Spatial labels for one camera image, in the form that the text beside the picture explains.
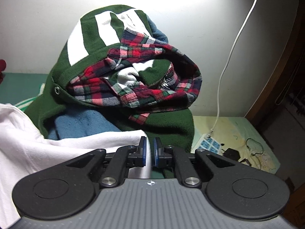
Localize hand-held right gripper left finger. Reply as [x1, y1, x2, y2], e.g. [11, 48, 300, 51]
[64, 136, 147, 189]

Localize white power strip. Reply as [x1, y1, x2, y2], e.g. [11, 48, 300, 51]
[192, 134, 224, 158]

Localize brown wooden headboard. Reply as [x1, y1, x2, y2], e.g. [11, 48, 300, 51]
[245, 0, 305, 129]

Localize green white striped garment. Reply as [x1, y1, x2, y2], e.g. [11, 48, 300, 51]
[14, 83, 46, 108]

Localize white power cable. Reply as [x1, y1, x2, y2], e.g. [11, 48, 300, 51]
[208, 0, 262, 136]

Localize red plaid shirt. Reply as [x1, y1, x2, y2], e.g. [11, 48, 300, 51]
[67, 27, 203, 125]

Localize thin black cable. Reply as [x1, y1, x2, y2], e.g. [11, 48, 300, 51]
[239, 137, 264, 166]

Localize green jacket with white letters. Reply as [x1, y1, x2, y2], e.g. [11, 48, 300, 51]
[24, 4, 203, 179]

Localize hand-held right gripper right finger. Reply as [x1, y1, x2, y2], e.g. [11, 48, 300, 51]
[154, 136, 236, 188]

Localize dark red folded sweater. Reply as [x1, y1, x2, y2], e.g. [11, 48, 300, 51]
[0, 59, 7, 84]

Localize blue knit sweater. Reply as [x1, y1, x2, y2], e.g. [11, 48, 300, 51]
[48, 14, 169, 141]

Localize pale green bed sheet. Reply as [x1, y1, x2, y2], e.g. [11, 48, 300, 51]
[191, 116, 279, 174]

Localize black charger adapter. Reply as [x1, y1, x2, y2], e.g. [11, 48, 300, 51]
[223, 148, 241, 161]

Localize white polo shirt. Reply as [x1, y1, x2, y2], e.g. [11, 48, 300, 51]
[0, 103, 154, 223]

